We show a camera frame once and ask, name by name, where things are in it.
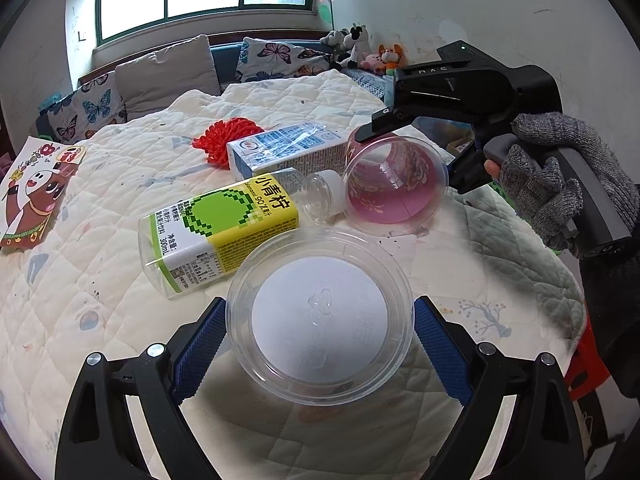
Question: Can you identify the cartoon picture sheet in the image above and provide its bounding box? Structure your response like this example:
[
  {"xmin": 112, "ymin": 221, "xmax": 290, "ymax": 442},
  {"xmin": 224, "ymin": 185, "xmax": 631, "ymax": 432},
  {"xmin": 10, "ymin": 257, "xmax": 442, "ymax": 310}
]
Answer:
[{"xmin": 0, "ymin": 135, "xmax": 88, "ymax": 256}]

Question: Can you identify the green yellow label bottle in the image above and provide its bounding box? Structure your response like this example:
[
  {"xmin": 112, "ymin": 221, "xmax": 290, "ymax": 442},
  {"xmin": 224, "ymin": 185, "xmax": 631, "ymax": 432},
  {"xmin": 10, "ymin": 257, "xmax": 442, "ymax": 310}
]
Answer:
[{"xmin": 137, "ymin": 169, "xmax": 346, "ymax": 301}]

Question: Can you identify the red foam fruit net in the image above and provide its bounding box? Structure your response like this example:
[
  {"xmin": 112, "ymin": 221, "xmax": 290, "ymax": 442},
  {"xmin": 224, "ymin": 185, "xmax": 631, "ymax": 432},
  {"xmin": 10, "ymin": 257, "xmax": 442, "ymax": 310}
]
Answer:
[{"xmin": 191, "ymin": 116, "xmax": 265, "ymax": 167}]

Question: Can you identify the blue sofa bed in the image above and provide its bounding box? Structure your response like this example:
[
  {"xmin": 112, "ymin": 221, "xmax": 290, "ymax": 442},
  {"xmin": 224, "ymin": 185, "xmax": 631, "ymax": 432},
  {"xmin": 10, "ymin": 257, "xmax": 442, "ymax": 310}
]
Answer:
[{"xmin": 35, "ymin": 42, "xmax": 351, "ymax": 136}]

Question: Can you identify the grey pillow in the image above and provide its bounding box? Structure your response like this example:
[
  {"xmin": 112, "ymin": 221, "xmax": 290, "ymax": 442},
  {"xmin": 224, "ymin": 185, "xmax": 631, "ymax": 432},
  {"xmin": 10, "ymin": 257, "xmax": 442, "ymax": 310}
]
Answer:
[{"xmin": 114, "ymin": 35, "xmax": 223, "ymax": 116}]

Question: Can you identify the pink clear plastic cup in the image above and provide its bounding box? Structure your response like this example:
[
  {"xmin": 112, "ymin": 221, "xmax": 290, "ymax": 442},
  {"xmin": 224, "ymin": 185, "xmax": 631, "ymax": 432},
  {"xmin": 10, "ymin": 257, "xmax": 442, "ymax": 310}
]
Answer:
[{"xmin": 342, "ymin": 124, "xmax": 451, "ymax": 236}]

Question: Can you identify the orange fox plush toy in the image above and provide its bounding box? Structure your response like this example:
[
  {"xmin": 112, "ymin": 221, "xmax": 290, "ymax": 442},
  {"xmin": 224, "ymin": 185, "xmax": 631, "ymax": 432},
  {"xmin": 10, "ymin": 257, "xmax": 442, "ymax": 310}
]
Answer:
[{"xmin": 376, "ymin": 44, "xmax": 406, "ymax": 76}]

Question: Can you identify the person's right hand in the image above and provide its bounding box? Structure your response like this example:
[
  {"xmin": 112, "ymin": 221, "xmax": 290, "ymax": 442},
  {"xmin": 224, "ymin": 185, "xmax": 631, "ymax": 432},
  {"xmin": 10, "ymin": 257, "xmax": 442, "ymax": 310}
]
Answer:
[{"xmin": 482, "ymin": 112, "xmax": 635, "ymax": 253}]

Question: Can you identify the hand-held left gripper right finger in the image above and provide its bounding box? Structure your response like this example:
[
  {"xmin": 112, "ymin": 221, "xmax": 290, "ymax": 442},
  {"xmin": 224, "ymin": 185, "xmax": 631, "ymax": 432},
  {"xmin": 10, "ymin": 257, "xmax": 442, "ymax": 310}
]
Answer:
[{"xmin": 412, "ymin": 295, "xmax": 586, "ymax": 480}]

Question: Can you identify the white quilted blanket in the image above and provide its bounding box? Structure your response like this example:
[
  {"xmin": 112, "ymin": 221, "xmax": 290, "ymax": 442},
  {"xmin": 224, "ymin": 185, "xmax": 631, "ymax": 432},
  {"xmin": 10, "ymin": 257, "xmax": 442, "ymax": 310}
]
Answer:
[{"xmin": 0, "ymin": 67, "xmax": 586, "ymax": 480}]

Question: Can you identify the person's right forearm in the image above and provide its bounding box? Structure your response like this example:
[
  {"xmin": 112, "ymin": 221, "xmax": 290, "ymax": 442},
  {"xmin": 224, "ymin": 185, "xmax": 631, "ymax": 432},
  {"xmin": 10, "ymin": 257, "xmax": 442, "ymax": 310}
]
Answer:
[{"xmin": 580, "ymin": 240, "xmax": 640, "ymax": 411}]

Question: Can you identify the butterfly print pillow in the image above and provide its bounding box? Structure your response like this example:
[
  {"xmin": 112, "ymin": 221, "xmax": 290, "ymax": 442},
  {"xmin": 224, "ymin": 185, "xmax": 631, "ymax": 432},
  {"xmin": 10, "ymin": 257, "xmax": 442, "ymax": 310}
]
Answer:
[
  {"xmin": 235, "ymin": 36, "xmax": 333, "ymax": 83},
  {"xmin": 37, "ymin": 72, "xmax": 128, "ymax": 143}
]

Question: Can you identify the blue white drink carton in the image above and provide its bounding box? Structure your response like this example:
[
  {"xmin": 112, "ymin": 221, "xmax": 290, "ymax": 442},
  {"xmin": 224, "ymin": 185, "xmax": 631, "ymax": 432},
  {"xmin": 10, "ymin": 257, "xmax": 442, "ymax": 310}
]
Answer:
[{"xmin": 226, "ymin": 122, "xmax": 351, "ymax": 182}]

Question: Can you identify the clear plastic dome lid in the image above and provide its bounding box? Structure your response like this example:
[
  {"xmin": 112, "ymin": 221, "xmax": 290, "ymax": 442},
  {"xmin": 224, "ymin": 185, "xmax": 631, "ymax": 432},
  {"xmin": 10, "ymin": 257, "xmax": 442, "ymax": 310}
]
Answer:
[{"xmin": 226, "ymin": 227, "xmax": 415, "ymax": 403}]

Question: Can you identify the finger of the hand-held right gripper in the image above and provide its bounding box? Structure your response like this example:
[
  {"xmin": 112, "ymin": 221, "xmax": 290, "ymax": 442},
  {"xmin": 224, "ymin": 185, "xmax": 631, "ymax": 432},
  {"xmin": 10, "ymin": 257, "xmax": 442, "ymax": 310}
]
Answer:
[
  {"xmin": 447, "ymin": 125, "xmax": 498, "ymax": 195},
  {"xmin": 356, "ymin": 105, "xmax": 416, "ymax": 144}
]

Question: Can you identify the red plastic stool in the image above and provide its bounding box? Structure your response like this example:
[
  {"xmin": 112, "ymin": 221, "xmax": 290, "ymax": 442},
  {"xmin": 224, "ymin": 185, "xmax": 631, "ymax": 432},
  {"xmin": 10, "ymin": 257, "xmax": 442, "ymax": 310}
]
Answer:
[{"xmin": 562, "ymin": 330, "xmax": 611, "ymax": 401}]

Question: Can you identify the cow plush toy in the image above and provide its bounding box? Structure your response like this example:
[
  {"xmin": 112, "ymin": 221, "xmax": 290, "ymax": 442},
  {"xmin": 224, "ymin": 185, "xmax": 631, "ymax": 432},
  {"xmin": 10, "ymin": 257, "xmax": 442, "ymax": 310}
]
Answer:
[{"xmin": 342, "ymin": 23, "xmax": 372, "ymax": 68}]

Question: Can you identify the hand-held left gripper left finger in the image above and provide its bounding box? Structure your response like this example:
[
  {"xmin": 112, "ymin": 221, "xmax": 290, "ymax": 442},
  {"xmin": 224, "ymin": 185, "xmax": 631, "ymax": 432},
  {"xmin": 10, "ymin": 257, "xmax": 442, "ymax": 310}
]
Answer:
[{"xmin": 55, "ymin": 296, "xmax": 228, "ymax": 480}]

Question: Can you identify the grey plush toy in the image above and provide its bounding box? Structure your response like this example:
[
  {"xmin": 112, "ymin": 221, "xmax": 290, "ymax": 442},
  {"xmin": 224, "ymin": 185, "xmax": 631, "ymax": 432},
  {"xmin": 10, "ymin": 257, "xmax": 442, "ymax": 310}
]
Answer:
[{"xmin": 320, "ymin": 30, "xmax": 351, "ymax": 53}]

